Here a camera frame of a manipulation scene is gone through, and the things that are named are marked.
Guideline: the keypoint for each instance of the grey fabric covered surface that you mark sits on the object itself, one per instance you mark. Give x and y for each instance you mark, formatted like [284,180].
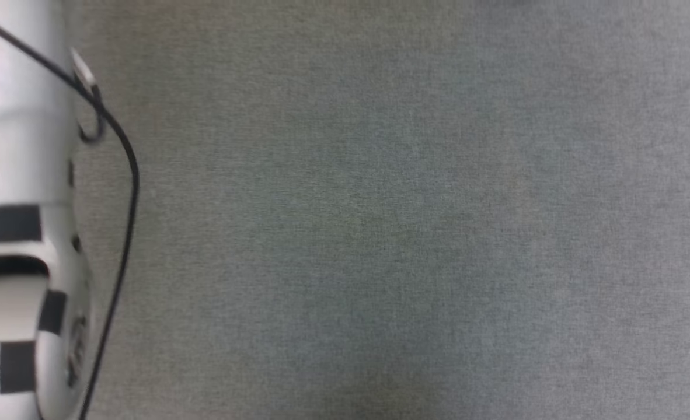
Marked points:
[409,233]

